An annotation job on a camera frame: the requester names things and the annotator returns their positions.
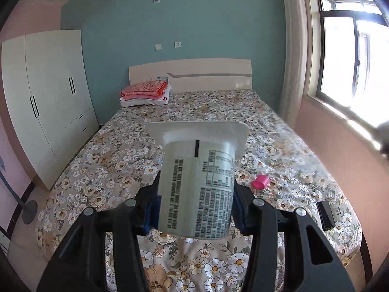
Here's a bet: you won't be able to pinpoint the cream curtain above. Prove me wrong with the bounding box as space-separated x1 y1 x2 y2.
280 0 313 128

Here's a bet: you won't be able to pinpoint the grey floor fan stand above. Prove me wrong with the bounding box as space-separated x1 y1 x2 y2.
0 155 38 225

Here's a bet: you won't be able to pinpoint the cream wooden headboard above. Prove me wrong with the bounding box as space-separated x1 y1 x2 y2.
129 58 253 95

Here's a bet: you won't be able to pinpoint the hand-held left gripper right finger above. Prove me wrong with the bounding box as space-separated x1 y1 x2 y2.
232 184 356 292

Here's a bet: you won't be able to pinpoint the dark framed window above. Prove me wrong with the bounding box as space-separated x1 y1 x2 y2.
304 0 389 159

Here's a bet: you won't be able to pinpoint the folded pink clothes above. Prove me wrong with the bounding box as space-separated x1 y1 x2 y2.
120 81 169 100

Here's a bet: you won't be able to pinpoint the white wardrobe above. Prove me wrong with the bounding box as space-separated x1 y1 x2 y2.
1 30 100 191

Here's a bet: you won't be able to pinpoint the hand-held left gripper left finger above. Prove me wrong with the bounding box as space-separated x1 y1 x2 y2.
36 170 161 292

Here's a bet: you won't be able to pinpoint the black smartphone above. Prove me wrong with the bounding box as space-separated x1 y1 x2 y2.
317 200 336 230

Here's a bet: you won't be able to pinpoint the floral bed blanket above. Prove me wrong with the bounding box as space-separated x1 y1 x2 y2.
34 89 362 292

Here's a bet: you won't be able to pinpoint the white printed yoghurt cup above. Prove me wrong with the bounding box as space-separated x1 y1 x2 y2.
145 121 250 240

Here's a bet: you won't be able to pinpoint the pink plastic cup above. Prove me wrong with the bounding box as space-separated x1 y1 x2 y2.
251 175 269 189

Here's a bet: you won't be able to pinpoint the dark bed frame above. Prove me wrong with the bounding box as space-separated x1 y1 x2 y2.
360 228 373 280

